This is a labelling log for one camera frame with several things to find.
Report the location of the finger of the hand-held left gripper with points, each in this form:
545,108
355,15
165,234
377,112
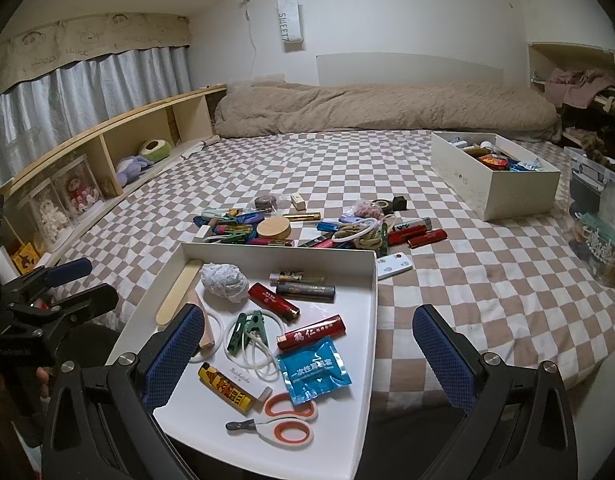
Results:
87,299
67,271

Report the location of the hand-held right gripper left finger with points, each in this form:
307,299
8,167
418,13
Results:
175,355

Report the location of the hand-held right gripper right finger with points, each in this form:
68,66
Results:
445,355

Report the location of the green clothes peg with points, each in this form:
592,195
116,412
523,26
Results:
384,240
237,335
259,327

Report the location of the orange white scissors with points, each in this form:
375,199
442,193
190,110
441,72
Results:
247,426

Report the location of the white shallow cardboard container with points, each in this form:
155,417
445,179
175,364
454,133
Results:
347,300

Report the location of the cream printed lighter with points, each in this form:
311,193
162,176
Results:
287,276

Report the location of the person's left hand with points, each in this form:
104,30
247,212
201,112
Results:
41,379

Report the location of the yellow card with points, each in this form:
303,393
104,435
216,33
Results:
24,258

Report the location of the display case with white doll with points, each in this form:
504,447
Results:
49,217

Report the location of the yellow lighter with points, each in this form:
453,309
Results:
225,387

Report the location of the flat wooden stick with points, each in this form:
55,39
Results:
180,287

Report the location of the checkered bed sheet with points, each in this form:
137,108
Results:
437,285

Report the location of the display case with red doll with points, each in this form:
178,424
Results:
79,192

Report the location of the white lace ball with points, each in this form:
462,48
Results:
225,282

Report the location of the white remote control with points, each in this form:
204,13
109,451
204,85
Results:
395,266

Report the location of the plain red lighter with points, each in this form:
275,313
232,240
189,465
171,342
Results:
272,301

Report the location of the dark red lighter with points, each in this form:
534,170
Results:
427,239
402,236

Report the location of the purple plush toy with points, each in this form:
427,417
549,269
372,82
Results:
132,169

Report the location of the pile of colourful clothes pegs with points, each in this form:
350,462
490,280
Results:
227,232

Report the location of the blue foil packet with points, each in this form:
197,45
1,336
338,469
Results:
312,372

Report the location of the red lighter with white print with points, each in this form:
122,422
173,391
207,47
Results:
312,332

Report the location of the red gold pen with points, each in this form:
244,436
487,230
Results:
270,242

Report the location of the avocado plush toy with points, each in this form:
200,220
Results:
157,149

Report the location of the black cube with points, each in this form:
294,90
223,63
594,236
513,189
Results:
400,202

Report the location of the black tape roll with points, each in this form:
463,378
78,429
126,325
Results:
386,206

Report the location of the round cork lid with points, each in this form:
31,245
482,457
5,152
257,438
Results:
274,228

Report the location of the clear bag of pink bits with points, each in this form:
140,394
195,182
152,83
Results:
367,208

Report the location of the purple lighter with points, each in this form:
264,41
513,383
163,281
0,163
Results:
350,218

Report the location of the black red lighter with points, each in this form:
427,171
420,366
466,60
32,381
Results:
320,242

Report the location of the tall white cardboard box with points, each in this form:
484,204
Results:
462,180

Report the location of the dark brown round box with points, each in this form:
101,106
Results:
266,203

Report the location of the white curtain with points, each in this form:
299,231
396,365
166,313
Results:
87,90

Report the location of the gold tube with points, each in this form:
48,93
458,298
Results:
302,217

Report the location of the small wooden roller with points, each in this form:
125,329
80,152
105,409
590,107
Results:
211,140

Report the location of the small white box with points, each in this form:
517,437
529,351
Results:
298,201

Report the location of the heap of mixed small packets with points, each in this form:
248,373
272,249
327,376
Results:
497,160

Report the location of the wooden bedside shelf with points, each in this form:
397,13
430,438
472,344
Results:
192,110

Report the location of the clear plastic storage bin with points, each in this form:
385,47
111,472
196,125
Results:
602,195

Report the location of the beige printed valance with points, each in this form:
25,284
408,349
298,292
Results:
87,35

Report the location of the beige duvet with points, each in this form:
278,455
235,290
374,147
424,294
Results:
387,105

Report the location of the dark furry bundle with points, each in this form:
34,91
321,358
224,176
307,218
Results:
607,147

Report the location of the clothes in closet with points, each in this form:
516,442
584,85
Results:
567,85

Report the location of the hanging white bag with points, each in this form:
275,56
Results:
291,25

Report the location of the white wall panel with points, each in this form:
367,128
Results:
412,70

